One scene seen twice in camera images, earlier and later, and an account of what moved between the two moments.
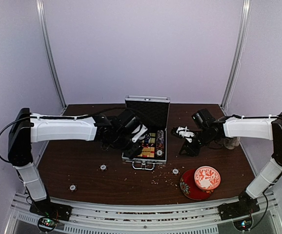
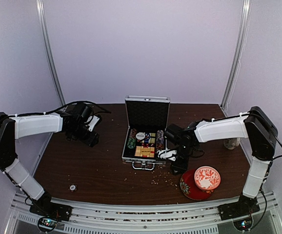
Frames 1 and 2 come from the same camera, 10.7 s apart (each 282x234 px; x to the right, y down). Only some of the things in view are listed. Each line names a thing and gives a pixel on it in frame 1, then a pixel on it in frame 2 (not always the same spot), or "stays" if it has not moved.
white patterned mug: (231, 143) stays
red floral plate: (189, 188) stays
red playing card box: (148, 152) stays
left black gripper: (131, 153) → (90, 141)
